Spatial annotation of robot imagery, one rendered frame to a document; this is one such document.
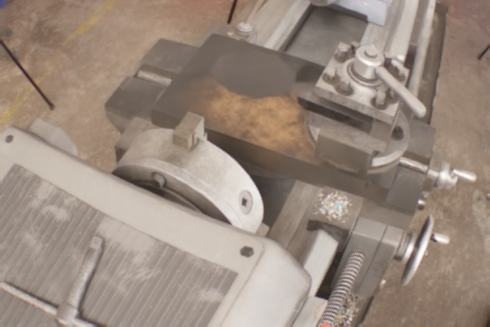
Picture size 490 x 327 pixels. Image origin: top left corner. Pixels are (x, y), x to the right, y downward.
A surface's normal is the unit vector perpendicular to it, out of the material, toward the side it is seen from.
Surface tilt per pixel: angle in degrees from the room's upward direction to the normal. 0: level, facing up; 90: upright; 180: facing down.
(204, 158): 19
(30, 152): 0
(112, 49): 0
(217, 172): 30
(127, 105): 0
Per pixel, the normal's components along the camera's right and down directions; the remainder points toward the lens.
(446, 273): 0.06, -0.71
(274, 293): 0.69, -0.28
